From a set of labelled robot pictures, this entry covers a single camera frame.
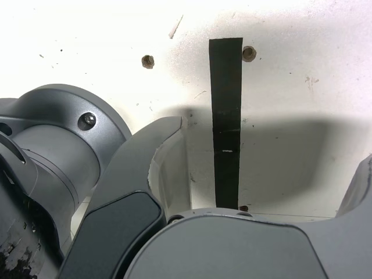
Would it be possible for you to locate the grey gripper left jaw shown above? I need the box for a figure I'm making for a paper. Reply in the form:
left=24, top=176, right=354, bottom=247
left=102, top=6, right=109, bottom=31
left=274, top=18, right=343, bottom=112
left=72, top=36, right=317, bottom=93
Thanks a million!
left=58, top=116, right=192, bottom=279

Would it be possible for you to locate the black tape strip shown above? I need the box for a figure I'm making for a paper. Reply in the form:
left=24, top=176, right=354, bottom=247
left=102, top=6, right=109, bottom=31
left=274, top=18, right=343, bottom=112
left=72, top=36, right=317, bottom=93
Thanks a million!
left=208, top=37, right=244, bottom=210

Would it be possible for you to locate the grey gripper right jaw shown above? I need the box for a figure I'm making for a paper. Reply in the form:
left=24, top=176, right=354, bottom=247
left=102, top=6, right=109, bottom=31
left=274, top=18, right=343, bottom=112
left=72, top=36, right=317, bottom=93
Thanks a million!
left=124, top=153, right=372, bottom=279

